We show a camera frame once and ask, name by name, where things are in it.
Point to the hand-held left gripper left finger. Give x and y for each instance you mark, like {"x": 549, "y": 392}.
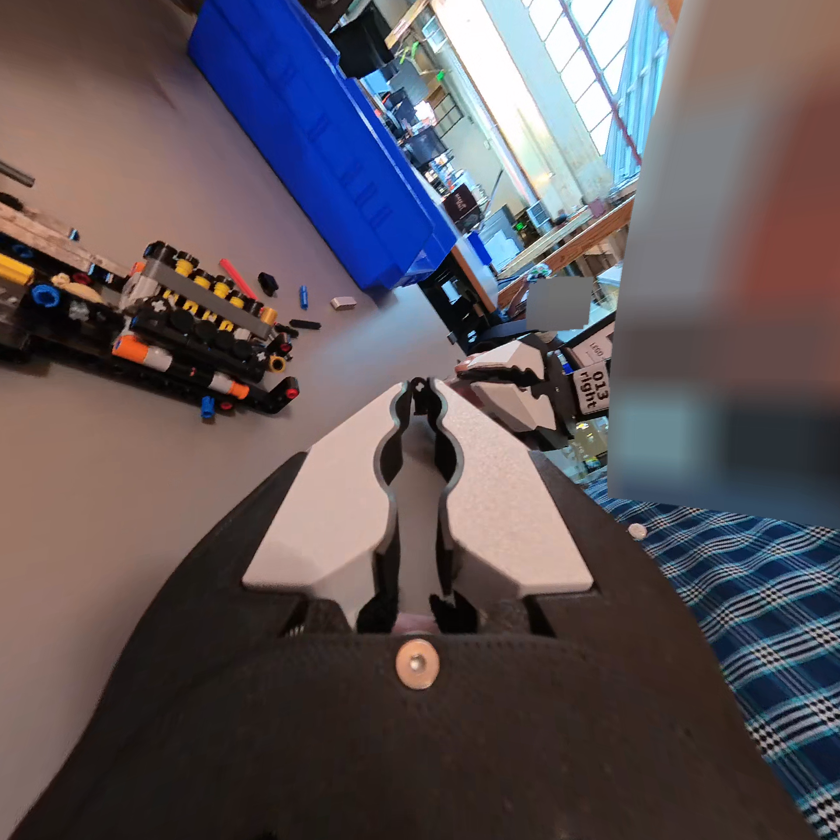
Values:
{"x": 328, "y": 518}

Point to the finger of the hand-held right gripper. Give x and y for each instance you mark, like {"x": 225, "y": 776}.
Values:
{"x": 518, "y": 407}
{"x": 508, "y": 358}

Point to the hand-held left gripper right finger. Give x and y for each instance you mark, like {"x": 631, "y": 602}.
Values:
{"x": 512, "y": 518}

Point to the black lego pin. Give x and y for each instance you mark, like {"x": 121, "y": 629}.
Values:
{"x": 418, "y": 388}

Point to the partly built lego vehicle chassis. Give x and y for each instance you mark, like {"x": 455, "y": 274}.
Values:
{"x": 197, "y": 292}

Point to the light grey lego piece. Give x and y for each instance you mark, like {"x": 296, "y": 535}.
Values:
{"x": 343, "y": 302}

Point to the black lego axle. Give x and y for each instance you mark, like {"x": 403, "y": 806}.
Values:
{"x": 305, "y": 324}
{"x": 287, "y": 331}

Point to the black lego bush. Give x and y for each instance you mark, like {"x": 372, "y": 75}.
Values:
{"x": 268, "y": 283}

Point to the long red lego axle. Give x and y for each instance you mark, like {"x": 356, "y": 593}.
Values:
{"x": 236, "y": 277}

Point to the blue plaid shirt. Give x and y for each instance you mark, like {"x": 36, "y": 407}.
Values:
{"x": 754, "y": 590}

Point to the large blue plastic bin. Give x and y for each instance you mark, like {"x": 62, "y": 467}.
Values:
{"x": 295, "y": 118}

